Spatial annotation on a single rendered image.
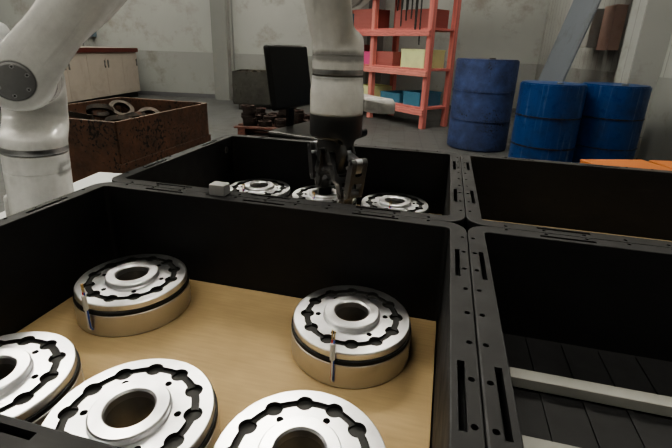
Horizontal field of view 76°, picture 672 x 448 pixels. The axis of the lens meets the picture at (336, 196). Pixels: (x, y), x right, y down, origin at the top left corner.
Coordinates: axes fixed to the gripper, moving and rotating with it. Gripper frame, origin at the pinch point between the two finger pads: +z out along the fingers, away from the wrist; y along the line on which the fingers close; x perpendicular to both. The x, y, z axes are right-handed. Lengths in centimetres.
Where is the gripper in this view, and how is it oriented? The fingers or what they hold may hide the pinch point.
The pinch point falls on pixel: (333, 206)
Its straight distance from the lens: 65.0
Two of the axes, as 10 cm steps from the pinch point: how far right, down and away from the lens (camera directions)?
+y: 4.9, 3.0, -8.2
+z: -0.3, 9.4, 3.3
